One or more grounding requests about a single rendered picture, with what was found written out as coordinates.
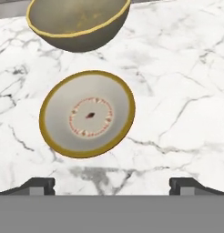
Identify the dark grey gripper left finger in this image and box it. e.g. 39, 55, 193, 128
0, 177, 56, 197

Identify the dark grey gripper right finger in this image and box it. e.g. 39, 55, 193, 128
168, 177, 224, 197

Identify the white bowl with gold rim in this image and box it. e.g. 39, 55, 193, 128
38, 69, 137, 159

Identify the grey bowl with yellow rim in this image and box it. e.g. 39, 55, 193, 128
25, 0, 132, 54

